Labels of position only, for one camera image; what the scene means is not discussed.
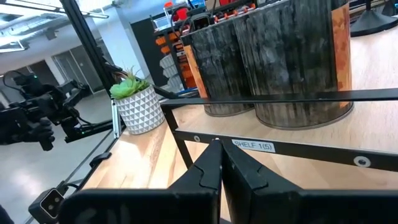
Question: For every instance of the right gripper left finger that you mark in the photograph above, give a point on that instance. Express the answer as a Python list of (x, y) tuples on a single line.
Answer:
[(199, 180)]

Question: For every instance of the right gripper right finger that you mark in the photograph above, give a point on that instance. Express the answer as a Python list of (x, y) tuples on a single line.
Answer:
[(248, 183)]

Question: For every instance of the dark streaked metal candle tin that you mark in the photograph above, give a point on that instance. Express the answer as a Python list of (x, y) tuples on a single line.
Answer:
[(217, 62), (280, 56)]

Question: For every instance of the succulent in white pot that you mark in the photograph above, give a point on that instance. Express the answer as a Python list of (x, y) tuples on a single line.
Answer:
[(140, 109)]

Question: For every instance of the black table clamp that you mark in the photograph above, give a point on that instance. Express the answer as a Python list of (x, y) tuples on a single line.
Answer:
[(99, 158)]

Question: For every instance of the storage rack with orange bins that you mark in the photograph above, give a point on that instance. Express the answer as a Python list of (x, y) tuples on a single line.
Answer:
[(169, 67)]

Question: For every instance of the silver aluminium extrusion post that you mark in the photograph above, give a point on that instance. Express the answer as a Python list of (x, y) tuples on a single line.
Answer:
[(115, 121)]

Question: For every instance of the black frame wooden shelf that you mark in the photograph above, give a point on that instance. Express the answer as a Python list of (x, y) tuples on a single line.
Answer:
[(373, 130)]

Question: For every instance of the black table-edge camera box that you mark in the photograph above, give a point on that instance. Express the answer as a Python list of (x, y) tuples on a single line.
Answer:
[(49, 202)]

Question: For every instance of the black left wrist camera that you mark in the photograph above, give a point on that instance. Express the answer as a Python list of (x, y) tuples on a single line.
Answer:
[(200, 21)]

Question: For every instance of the black rig frame post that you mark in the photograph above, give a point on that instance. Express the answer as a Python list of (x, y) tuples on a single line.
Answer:
[(84, 37)]

